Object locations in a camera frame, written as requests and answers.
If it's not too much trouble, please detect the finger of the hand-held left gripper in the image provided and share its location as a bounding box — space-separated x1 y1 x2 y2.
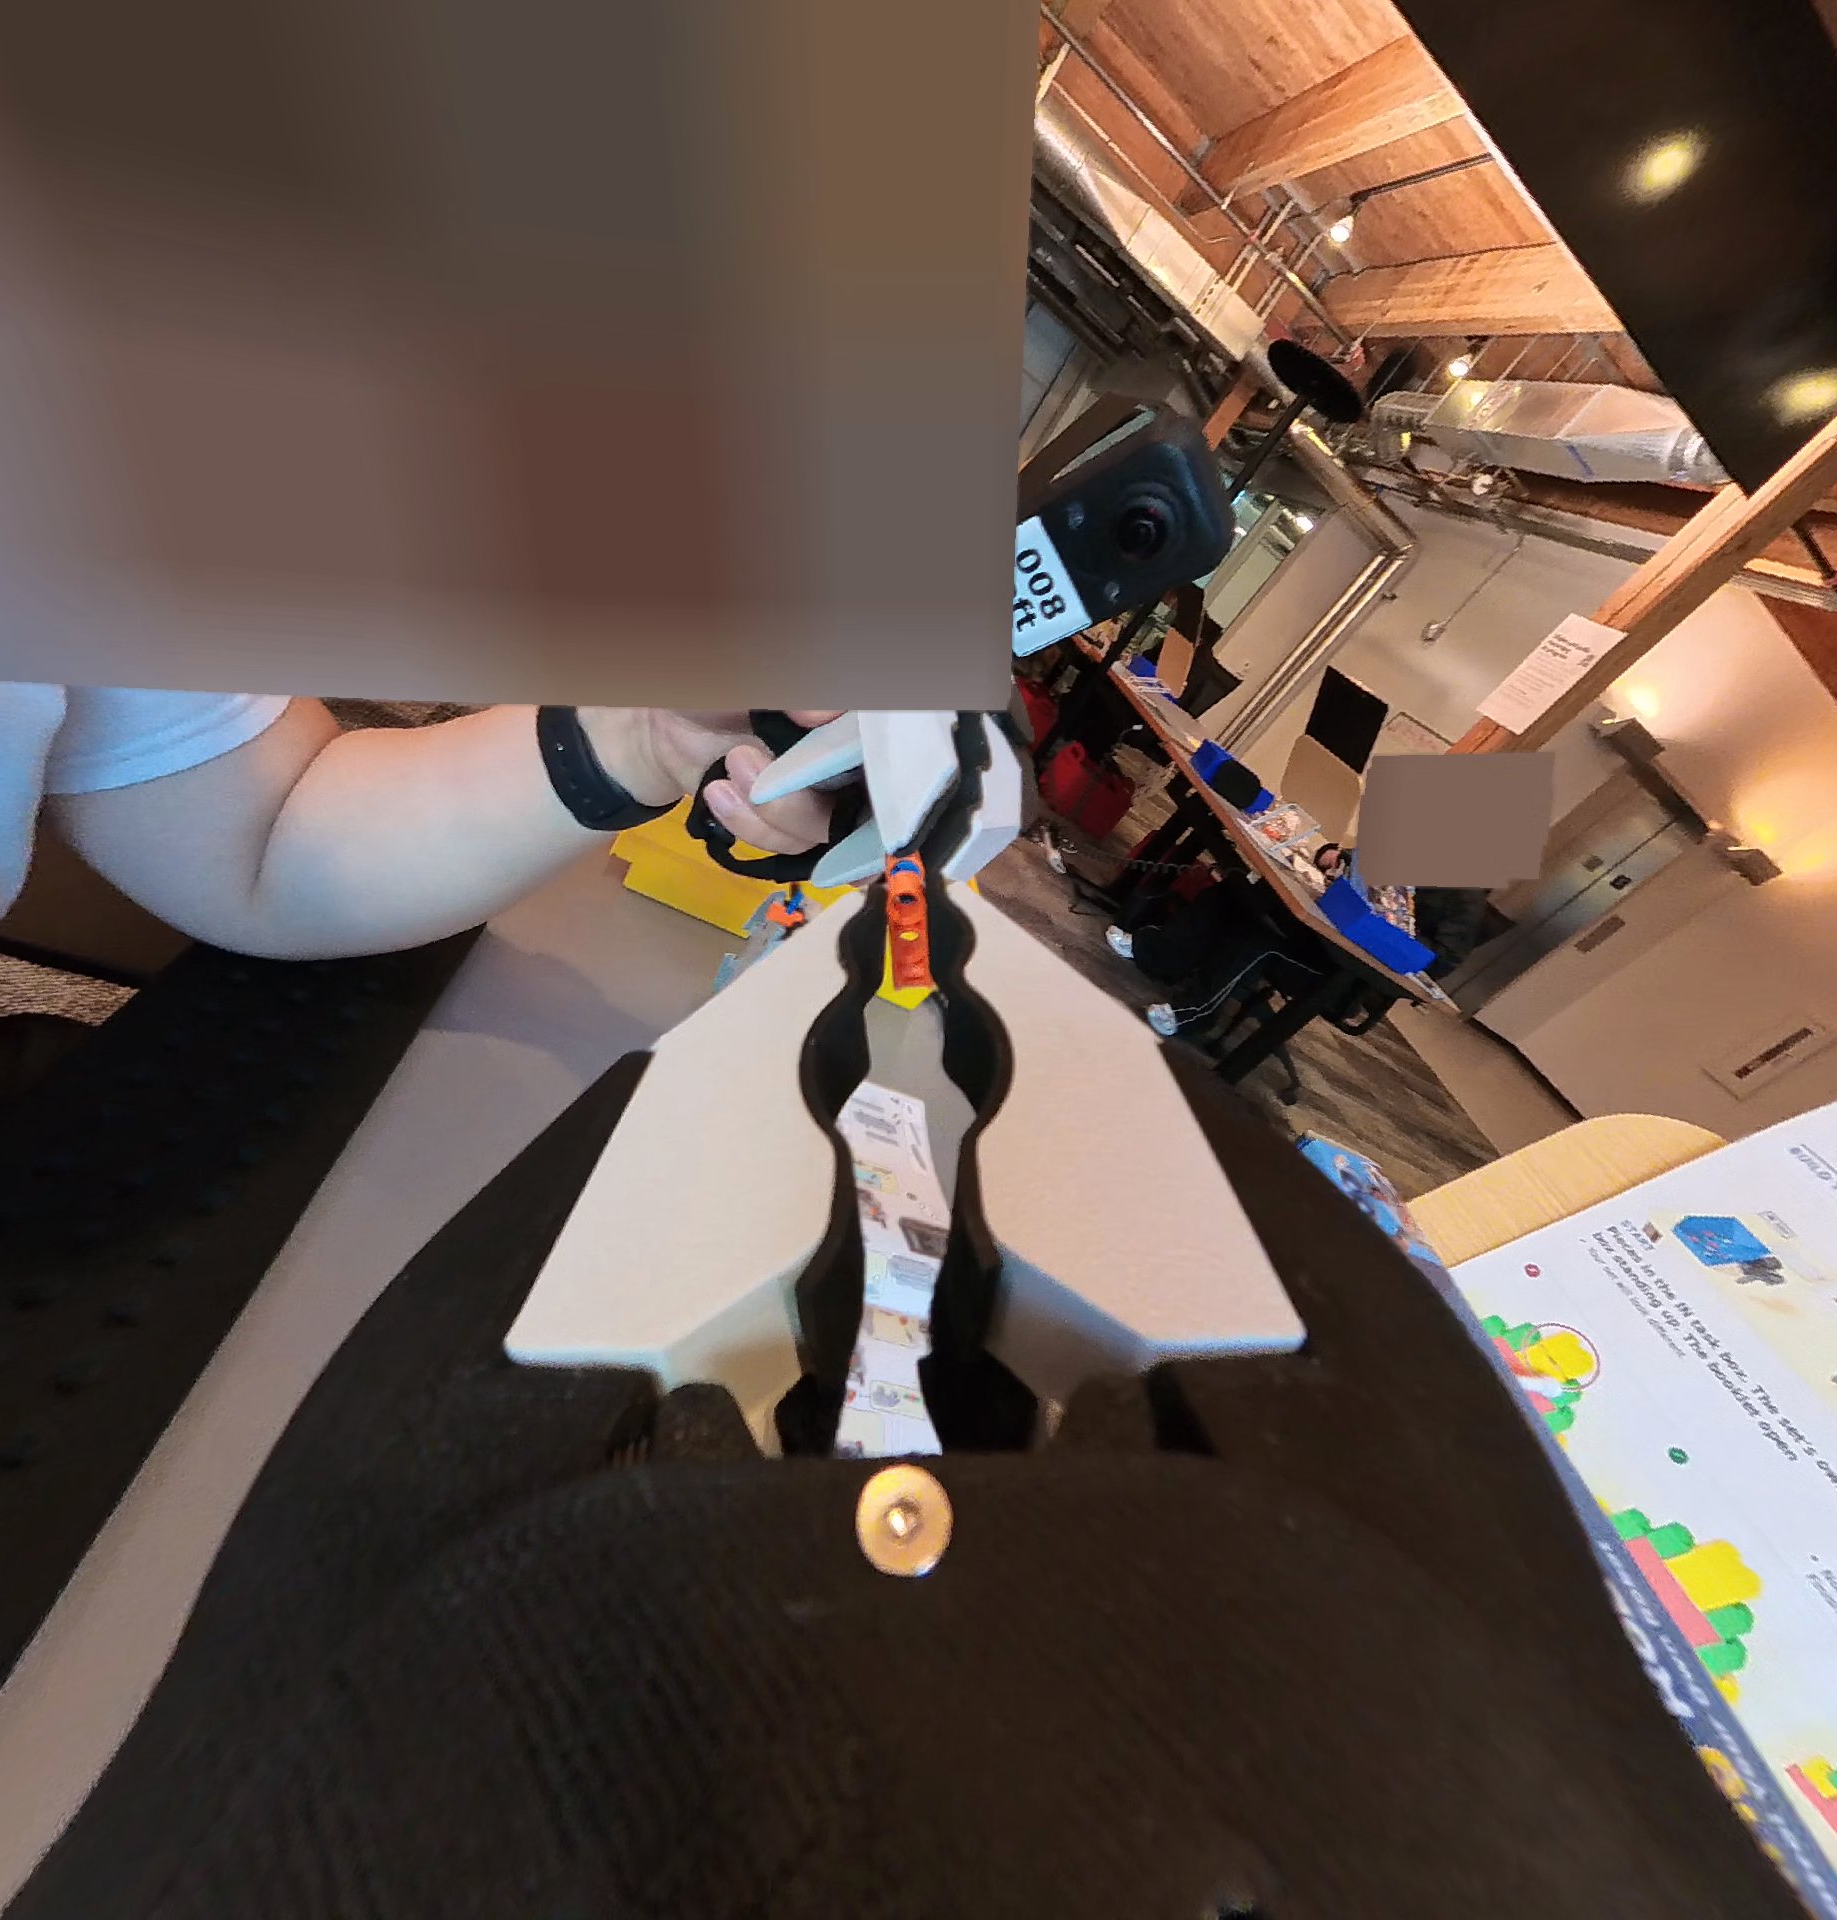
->
855 708 965 873
916 708 1030 886

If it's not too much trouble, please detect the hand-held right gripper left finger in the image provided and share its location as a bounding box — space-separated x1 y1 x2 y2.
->
501 885 896 1457

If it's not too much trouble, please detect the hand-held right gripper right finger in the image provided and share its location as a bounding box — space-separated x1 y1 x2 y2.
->
916 882 1307 1454

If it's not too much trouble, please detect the orange connector brick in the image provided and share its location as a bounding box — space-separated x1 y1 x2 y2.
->
883 854 938 992

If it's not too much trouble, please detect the person's left forearm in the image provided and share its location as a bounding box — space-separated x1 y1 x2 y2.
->
181 697 589 961

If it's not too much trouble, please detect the grey desk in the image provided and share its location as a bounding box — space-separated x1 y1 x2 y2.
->
0 840 965 1892

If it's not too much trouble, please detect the white printed task sheet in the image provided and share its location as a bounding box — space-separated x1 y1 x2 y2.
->
1443 1087 1837 1907

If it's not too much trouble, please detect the person's left hand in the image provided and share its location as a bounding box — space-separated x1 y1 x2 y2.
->
581 705 860 859

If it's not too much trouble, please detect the red canister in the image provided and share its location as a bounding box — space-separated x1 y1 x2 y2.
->
1038 740 1136 841

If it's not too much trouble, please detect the grey black brick model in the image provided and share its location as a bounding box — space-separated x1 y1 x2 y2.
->
706 885 814 992

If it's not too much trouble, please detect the long background workbench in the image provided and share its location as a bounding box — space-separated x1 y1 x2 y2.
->
1076 629 1459 1007

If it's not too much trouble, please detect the instruction booklet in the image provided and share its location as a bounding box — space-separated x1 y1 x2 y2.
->
836 1080 955 1457

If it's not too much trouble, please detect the blue toy box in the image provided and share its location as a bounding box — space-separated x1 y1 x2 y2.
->
1292 1128 1837 1920

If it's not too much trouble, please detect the black backpack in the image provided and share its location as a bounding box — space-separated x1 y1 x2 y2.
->
1127 900 1309 1036

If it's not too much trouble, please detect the yellow plastic parts bin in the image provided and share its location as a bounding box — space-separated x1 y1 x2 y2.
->
606 832 941 1009

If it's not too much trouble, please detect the black monitor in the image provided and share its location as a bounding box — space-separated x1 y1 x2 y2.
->
1299 665 1391 782

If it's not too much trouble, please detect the beige cardboard divider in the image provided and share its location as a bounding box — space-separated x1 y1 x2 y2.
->
1277 734 1369 856

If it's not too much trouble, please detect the black wrist band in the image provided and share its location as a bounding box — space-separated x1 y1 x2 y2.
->
536 705 665 833

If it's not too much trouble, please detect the pale wooden board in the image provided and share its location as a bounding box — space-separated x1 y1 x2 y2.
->
1404 1111 1729 1269

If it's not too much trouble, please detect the white paper notice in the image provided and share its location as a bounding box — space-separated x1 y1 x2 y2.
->
1476 612 1627 736

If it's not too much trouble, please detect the black dotted mat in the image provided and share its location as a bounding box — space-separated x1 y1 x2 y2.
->
0 929 483 1748

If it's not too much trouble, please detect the large black screen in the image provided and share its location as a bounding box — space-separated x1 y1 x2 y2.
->
1389 0 1837 481

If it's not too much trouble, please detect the rectangular silver air duct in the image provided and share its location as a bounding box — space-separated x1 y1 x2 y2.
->
1368 382 1729 489

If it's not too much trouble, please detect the metal wall fixture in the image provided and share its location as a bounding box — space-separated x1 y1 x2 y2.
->
1592 710 1781 886

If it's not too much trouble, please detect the white wall vent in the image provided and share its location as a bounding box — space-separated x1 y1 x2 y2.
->
1703 1020 1837 1099

